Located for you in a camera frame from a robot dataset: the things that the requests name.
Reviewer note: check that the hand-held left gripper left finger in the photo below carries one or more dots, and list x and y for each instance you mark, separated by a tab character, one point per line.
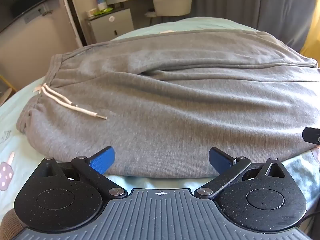
101	160

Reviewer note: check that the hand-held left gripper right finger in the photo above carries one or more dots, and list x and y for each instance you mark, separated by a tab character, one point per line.
221	160

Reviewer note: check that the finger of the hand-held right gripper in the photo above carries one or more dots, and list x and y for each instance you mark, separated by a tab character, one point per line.
311	135

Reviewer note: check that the light blue printed bed sheet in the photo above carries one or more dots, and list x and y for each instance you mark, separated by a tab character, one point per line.
15	135

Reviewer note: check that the brown ribbed cloth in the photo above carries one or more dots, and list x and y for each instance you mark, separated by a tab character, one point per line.
10	225

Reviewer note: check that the grey cabinet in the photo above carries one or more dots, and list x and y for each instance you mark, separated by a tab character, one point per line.
112	26

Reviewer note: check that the grey curtain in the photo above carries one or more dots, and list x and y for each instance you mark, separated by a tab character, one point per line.
250	2

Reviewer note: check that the white panel with black edge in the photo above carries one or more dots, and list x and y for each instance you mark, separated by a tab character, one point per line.
71	15

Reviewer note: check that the green tray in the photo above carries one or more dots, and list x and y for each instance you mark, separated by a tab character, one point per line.
102	11

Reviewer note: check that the white upholstered chair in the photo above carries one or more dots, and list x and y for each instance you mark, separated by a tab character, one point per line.
172	1

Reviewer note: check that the black television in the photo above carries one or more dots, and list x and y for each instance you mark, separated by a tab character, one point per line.
17	0

